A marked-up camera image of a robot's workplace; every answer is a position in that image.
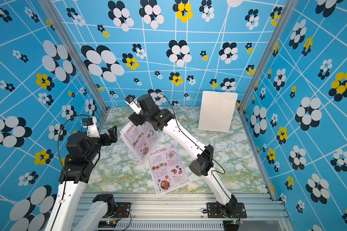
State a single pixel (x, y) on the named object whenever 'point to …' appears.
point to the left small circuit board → (107, 224)
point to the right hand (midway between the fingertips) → (138, 109)
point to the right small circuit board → (232, 225)
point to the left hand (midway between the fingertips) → (108, 125)
